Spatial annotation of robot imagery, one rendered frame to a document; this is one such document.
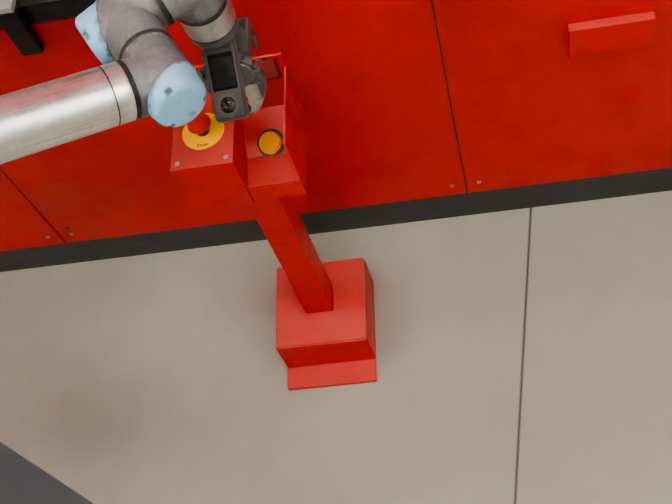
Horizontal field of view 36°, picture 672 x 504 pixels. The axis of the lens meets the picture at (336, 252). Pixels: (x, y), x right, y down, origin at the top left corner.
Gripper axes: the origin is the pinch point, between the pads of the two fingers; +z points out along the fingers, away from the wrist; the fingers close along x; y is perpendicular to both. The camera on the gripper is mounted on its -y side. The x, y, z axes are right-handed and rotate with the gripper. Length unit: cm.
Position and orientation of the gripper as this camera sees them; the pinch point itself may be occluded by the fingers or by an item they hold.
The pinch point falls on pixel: (251, 111)
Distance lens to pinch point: 162.2
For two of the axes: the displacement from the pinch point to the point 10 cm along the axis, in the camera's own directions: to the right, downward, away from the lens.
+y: -0.3, -9.1, 4.2
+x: -9.8, 1.2, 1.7
